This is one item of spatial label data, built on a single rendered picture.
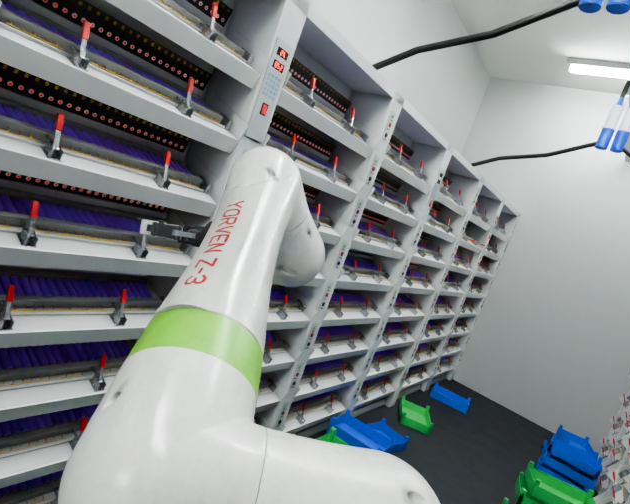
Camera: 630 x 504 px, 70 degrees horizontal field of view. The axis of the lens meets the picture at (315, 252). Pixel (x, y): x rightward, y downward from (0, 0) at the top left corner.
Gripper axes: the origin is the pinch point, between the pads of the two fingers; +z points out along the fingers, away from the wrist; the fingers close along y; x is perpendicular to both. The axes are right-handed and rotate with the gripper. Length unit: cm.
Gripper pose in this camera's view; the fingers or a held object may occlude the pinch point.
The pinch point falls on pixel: (159, 229)
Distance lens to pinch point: 98.5
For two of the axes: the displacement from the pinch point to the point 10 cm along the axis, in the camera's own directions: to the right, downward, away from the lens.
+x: 1.7, -9.8, 0.1
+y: 5.5, 1.0, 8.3
